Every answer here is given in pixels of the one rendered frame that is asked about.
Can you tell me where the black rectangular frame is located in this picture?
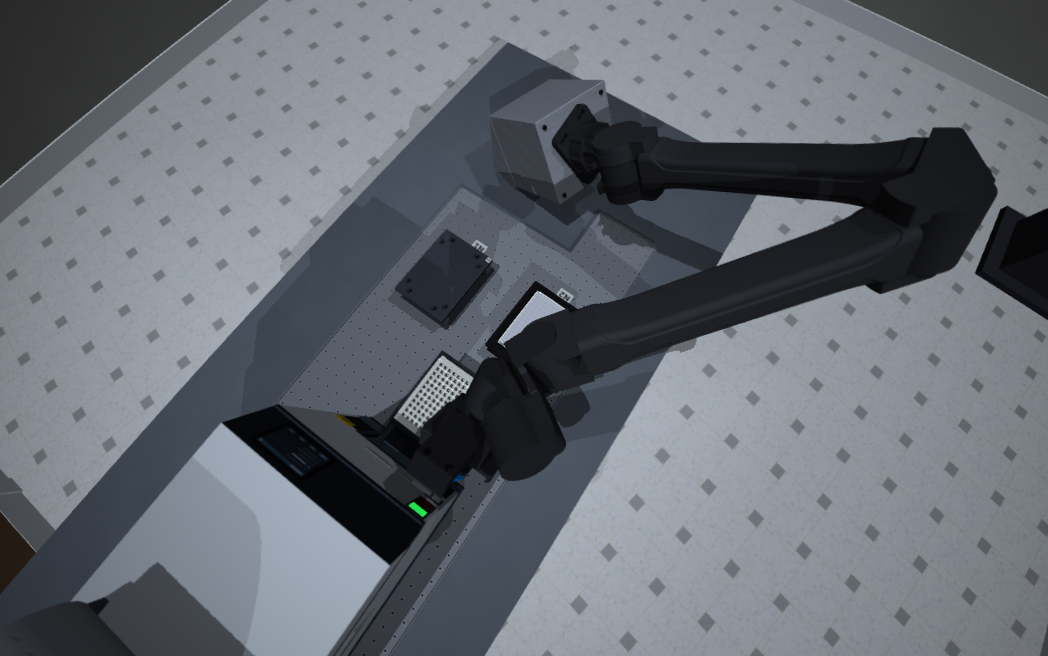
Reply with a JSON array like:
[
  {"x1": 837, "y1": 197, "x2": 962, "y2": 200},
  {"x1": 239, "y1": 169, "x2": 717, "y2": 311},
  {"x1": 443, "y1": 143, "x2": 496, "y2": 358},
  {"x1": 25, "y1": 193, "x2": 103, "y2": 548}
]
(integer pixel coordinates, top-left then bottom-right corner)
[{"x1": 485, "y1": 281, "x2": 577, "y2": 363}]

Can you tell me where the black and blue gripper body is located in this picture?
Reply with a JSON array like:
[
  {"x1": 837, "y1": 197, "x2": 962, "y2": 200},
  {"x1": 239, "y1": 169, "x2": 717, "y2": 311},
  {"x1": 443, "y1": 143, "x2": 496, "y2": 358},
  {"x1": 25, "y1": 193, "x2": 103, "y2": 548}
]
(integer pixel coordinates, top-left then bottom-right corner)
[{"x1": 419, "y1": 396, "x2": 498, "y2": 483}]

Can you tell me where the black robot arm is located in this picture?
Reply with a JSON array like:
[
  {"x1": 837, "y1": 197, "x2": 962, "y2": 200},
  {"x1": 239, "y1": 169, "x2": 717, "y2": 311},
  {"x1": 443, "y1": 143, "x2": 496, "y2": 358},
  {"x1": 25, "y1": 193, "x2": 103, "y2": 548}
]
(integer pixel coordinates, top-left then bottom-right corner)
[{"x1": 406, "y1": 104, "x2": 998, "y2": 498}]

